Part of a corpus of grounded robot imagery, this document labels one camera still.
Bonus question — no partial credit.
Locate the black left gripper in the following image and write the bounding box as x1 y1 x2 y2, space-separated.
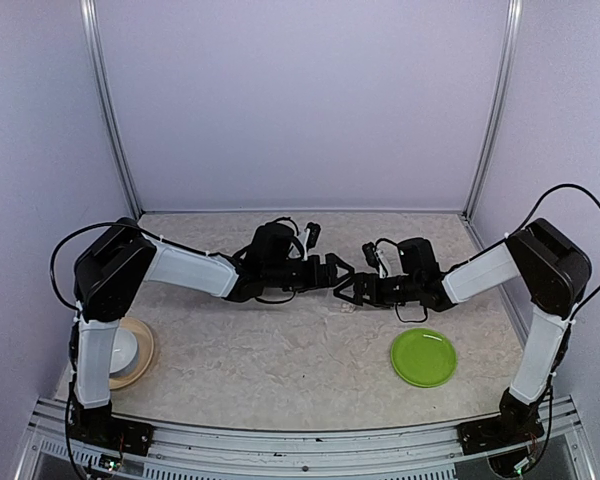
265 254 356 294

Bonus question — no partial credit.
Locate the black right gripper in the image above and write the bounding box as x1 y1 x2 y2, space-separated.
333 272 420 309

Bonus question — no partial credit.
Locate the clear plastic pill organizer box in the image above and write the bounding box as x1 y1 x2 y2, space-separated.
330 296 357 315

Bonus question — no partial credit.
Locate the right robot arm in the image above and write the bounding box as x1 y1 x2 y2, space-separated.
334 183 600 444

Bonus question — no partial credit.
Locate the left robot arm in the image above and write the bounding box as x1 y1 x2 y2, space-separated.
68 218 350 445

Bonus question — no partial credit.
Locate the green plate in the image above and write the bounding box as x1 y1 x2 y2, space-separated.
390 328 458 388

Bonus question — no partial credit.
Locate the beige plate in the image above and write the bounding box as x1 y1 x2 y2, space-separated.
109 317 155 390

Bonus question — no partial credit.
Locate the white bowl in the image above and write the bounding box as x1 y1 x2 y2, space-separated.
109 327 139 378

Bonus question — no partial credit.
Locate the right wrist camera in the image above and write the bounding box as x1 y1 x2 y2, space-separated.
362 242 392 279

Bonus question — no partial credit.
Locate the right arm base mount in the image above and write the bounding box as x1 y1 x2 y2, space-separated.
457 388 544 455

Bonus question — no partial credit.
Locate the front aluminium rail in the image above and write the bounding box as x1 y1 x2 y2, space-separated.
7 397 600 479

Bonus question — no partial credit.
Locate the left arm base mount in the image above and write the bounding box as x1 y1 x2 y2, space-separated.
67 397 154 457

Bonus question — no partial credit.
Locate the right aluminium frame post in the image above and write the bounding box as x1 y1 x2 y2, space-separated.
463 0 524 223

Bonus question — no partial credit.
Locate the aluminium frame post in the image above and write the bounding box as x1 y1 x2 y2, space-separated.
463 0 524 223
79 0 144 219

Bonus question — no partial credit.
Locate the left aluminium frame post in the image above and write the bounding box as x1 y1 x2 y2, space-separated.
79 0 144 219

